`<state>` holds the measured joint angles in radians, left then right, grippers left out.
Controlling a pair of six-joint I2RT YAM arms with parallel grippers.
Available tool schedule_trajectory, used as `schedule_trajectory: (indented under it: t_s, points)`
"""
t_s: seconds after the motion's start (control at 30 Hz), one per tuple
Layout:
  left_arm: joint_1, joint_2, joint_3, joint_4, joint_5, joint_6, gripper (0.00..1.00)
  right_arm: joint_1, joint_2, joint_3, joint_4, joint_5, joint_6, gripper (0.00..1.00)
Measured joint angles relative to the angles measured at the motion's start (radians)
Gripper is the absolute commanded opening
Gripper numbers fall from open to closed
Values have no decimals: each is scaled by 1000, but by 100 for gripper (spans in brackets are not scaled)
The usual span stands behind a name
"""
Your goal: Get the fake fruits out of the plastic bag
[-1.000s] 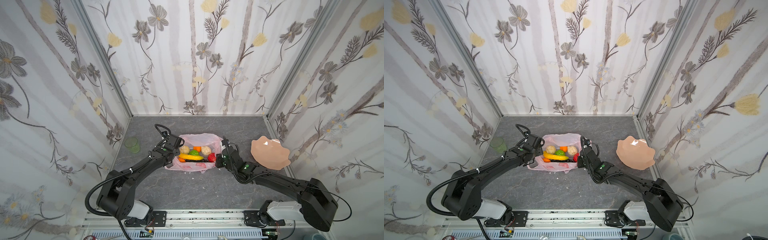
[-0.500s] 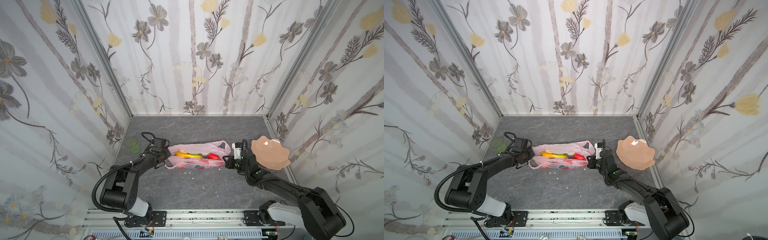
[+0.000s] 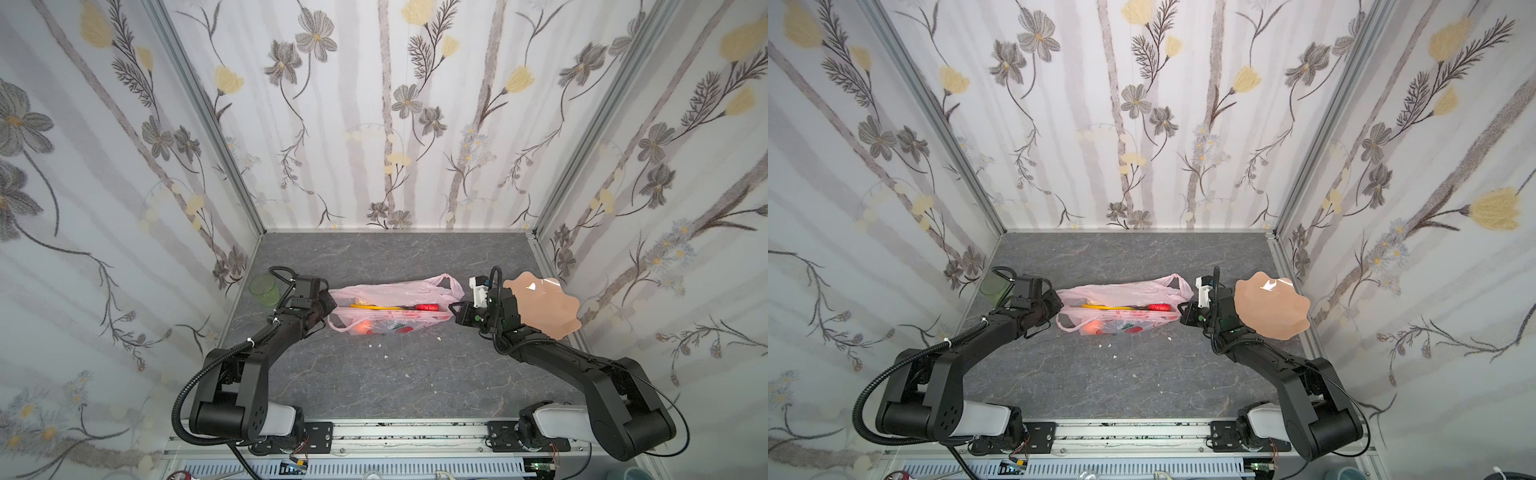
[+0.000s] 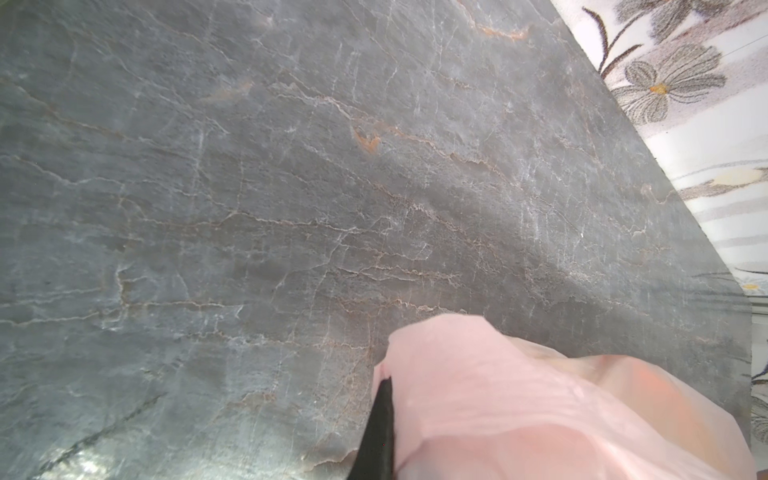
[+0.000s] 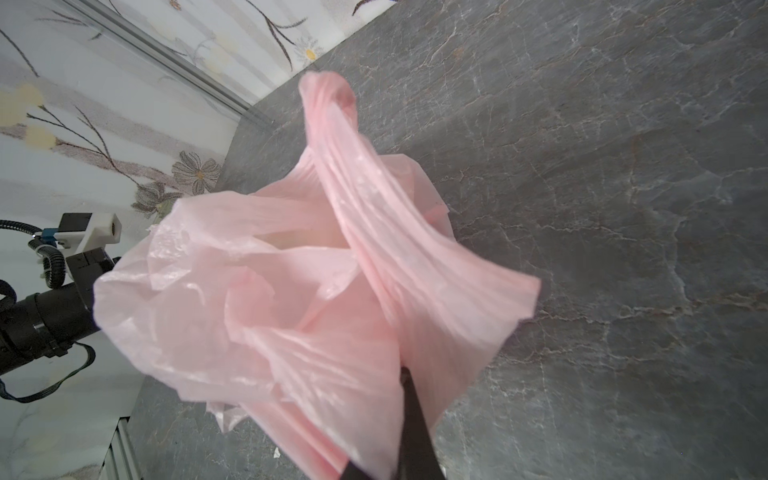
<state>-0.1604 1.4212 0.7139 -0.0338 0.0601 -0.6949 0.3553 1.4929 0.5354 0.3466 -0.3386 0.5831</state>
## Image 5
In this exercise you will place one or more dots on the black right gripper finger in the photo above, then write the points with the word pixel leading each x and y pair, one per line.
pixel 417 458

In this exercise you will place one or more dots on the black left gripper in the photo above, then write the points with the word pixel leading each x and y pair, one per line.
pixel 86 268

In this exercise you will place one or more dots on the pink plastic bag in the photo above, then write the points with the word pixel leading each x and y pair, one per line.
pixel 302 305

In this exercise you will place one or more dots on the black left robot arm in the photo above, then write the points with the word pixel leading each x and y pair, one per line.
pixel 50 323

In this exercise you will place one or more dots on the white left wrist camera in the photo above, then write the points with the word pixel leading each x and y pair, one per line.
pixel 81 232

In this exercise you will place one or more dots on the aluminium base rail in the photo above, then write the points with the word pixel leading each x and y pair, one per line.
pixel 120 462

